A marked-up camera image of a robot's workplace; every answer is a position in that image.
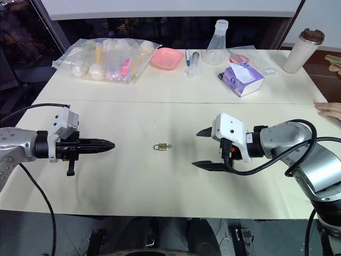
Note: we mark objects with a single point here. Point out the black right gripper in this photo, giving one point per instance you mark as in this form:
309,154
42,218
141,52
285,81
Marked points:
234,153

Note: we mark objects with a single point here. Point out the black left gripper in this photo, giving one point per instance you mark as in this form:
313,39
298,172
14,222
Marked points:
69,149

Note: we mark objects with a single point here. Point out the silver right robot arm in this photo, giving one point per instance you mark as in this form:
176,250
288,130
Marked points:
282,134

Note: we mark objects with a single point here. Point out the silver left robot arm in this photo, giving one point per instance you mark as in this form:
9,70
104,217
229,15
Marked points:
16,144

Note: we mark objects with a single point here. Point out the bystander bare hand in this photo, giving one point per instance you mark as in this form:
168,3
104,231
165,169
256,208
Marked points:
331,109

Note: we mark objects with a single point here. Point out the small brass padlock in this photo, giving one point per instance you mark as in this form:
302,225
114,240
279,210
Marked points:
161,147

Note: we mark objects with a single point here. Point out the purple tissue box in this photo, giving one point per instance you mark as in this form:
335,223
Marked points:
239,82

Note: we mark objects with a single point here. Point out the white round ball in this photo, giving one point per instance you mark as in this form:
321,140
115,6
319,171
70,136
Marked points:
76,72
96,72

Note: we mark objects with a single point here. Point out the small black clip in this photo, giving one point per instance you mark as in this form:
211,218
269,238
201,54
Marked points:
221,75

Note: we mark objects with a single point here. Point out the pink tube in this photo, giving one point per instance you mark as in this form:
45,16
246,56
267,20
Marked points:
125,68

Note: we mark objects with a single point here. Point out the clear plastic syringe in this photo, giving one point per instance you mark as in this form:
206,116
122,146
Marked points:
194,65

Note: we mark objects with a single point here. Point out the yellow tube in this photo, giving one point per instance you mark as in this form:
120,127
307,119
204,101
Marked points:
98,53

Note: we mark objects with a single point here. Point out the blue and white pen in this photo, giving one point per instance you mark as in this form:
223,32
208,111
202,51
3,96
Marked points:
187,57

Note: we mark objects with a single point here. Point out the clear plastic zip bag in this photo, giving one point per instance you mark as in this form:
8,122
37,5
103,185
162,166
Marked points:
114,53

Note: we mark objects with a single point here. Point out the pink petri dish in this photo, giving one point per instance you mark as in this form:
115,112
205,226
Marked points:
239,58

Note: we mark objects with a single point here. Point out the clear conical flask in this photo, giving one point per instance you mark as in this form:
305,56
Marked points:
215,52

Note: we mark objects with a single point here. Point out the small white packet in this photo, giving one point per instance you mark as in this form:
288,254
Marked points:
271,71

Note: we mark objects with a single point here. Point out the pink square bowl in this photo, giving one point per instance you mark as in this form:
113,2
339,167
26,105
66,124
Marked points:
166,58

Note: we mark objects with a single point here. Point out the clear flat plastic sleeve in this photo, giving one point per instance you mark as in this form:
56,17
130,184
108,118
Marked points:
257,57

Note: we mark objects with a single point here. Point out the white tumbler brown lid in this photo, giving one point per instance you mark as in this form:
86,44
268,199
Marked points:
298,53

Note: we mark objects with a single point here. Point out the white panel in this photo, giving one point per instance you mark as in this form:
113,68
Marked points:
173,8

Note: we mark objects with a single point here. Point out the beige wooden object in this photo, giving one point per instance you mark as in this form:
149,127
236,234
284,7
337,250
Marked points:
334,64

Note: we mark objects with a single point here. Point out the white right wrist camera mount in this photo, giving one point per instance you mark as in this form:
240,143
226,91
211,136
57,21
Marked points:
229,128

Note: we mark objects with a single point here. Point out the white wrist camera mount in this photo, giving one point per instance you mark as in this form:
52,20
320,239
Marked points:
229,128
62,118

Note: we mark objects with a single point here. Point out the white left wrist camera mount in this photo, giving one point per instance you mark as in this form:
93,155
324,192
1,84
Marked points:
62,118

